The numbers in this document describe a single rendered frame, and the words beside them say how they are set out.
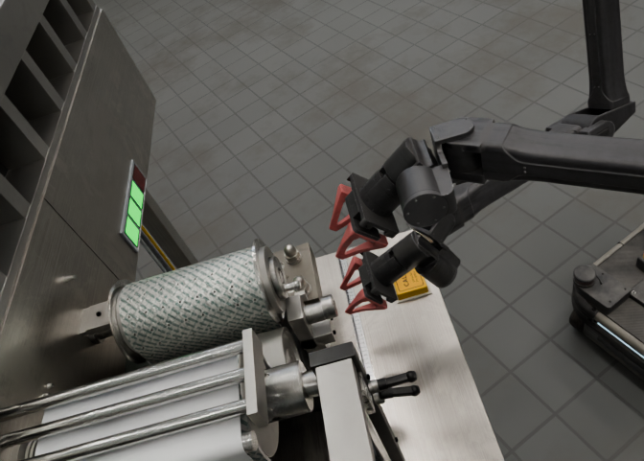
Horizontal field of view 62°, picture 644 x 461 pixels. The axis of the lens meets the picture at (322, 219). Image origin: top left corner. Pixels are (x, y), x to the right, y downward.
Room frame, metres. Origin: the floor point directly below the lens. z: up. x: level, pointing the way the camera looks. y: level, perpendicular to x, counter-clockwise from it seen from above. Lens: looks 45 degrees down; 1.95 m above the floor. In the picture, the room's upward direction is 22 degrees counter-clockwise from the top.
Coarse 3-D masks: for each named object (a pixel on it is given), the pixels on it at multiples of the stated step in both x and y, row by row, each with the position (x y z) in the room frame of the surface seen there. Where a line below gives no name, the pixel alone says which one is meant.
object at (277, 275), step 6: (270, 258) 0.61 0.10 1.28; (276, 258) 0.62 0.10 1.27; (270, 264) 0.60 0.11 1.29; (276, 264) 0.60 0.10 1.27; (270, 270) 0.58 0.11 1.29; (276, 270) 0.59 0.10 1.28; (282, 270) 0.62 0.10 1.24; (270, 276) 0.58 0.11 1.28; (276, 276) 0.57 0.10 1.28; (282, 276) 0.60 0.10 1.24; (276, 282) 0.57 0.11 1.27; (282, 282) 0.58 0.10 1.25; (276, 288) 0.56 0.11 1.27; (282, 288) 0.56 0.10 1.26; (282, 294) 0.56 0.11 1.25
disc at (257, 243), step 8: (256, 240) 0.64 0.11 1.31; (256, 248) 0.61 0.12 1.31; (256, 256) 0.60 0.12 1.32; (256, 264) 0.58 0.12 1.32; (256, 272) 0.56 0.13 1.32; (264, 288) 0.55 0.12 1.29; (264, 296) 0.54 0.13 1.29; (264, 304) 0.53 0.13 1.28; (272, 312) 0.53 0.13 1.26; (280, 320) 0.54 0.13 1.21
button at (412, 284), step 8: (408, 272) 0.74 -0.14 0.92; (416, 272) 0.73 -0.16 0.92; (400, 280) 0.73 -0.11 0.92; (408, 280) 0.72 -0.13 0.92; (416, 280) 0.71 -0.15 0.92; (424, 280) 0.71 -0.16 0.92; (400, 288) 0.71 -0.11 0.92; (408, 288) 0.70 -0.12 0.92; (416, 288) 0.69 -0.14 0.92; (424, 288) 0.69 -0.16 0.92; (400, 296) 0.70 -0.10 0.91; (408, 296) 0.69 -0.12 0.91
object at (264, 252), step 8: (264, 248) 0.62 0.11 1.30; (264, 256) 0.60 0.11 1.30; (264, 264) 0.58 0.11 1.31; (264, 272) 0.57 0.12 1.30; (264, 280) 0.56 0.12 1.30; (272, 288) 0.55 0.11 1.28; (272, 296) 0.54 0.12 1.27; (272, 304) 0.54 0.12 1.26; (280, 304) 0.55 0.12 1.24; (280, 312) 0.55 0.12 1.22; (120, 320) 0.59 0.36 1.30; (120, 328) 0.59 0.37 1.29; (128, 344) 0.57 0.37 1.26; (136, 352) 0.57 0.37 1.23
